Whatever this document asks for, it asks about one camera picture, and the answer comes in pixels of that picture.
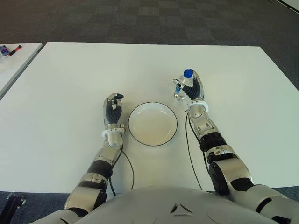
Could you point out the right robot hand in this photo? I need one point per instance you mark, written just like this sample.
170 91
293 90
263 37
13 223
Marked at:
196 92

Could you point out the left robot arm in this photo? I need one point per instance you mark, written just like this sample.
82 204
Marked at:
114 140

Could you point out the white plate black rim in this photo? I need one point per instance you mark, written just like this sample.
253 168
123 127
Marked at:
153 124

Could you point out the grey robot torso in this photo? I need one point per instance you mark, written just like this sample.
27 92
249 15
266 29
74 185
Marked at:
151 205

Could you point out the red black marker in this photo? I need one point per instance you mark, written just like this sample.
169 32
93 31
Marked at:
14 51

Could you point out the black metal stand foot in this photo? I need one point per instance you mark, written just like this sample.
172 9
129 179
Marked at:
16 201

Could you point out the small blue white box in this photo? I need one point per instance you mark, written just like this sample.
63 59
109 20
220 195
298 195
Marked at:
4 51

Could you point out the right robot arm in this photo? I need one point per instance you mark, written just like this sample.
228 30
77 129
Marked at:
229 168

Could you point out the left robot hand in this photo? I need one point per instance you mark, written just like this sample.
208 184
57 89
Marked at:
113 114

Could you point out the clear water bottle blue cap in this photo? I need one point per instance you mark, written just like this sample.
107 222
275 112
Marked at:
186 81

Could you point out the white side table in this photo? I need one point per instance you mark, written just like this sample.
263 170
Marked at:
18 63

